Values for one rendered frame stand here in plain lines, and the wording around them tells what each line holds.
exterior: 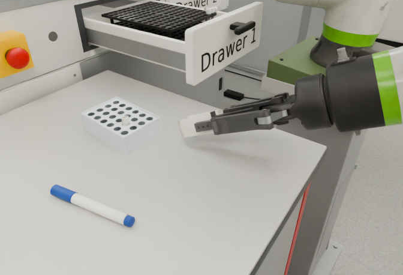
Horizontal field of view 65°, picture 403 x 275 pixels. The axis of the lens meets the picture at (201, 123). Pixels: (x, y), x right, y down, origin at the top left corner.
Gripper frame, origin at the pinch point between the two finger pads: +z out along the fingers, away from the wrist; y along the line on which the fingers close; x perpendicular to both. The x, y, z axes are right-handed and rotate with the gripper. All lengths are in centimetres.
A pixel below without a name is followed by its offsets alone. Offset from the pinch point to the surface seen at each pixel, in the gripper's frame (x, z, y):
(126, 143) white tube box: -0.3, 11.0, 6.5
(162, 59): -12.8, 11.6, -11.6
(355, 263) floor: 77, -8, -69
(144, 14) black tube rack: -25.1, 19.5, -21.7
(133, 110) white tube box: -4.7, 13.8, -0.7
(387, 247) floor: 78, -19, -82
